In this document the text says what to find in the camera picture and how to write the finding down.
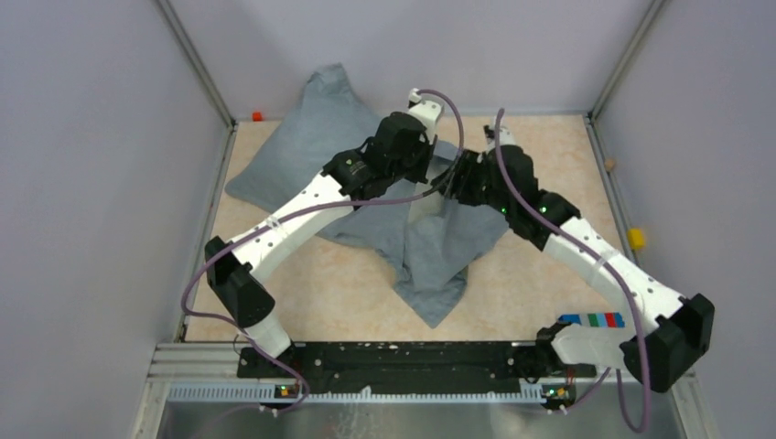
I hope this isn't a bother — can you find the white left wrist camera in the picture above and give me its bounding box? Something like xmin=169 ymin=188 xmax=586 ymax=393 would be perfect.
xmin=406 ymin=88 xmax=445 ymax=143

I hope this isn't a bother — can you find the white pillow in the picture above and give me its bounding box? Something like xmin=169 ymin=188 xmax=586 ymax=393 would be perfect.
xmin=407 ymin=193 xmax=444 ymax=224

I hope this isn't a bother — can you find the grey-blue and beige pillowcase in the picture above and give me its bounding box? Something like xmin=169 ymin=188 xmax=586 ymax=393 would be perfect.
xmin=226 ymin=64 xmax=507 ymax=328

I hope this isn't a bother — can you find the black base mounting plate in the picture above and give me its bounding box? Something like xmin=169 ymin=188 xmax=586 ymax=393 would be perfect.
xmin=236 ymin=341 xmax=597 ymax=395

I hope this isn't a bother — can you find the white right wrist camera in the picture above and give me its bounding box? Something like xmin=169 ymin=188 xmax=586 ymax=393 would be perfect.
xmin=483 ymin=124 xmax=518 ymax=151

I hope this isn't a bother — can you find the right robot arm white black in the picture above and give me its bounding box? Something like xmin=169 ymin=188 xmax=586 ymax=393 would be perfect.
xmin=443 ymin=145 xmax=716 ymax=393

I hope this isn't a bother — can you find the multicolour toy brick stack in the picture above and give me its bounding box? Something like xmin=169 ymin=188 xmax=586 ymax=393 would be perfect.
xmin=557 ymin=312 xmax=625 ymax=328

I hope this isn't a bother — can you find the aluminium frame rail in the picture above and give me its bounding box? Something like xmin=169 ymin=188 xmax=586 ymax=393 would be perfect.
xmin=145 ymin=338 xmax=698 ymax=404

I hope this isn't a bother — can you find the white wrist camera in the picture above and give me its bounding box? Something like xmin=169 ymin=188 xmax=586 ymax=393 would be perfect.
xmin=483 ymin=124 xmax=518 ymax=151
xmin=406 ymin=88 xmax=445 ymax=143

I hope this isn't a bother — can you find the small yellow block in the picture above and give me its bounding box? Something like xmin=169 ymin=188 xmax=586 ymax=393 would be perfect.
xmin=626 ymin=228 xmax=646 ymax=251

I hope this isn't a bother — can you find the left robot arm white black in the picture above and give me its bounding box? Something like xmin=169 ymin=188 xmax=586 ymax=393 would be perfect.
xmin=205 ymin=106 xmax=440 ymax=378

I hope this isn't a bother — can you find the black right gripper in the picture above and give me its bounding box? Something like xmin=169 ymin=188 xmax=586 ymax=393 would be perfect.
xmin=433 ymin=147 xmax=514 ymax=215

